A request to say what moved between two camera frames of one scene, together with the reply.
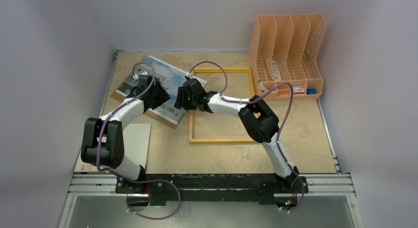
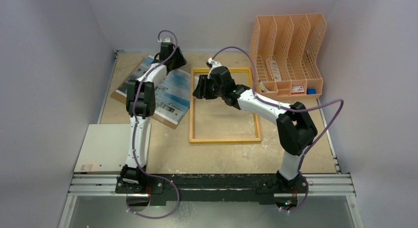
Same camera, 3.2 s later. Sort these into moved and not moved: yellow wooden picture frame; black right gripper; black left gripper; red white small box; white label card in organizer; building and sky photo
Moved: black right gripper; black left gripper
Not moved: red white small box; building and sky photo; yellow wooden picture frame; white label card in organizer
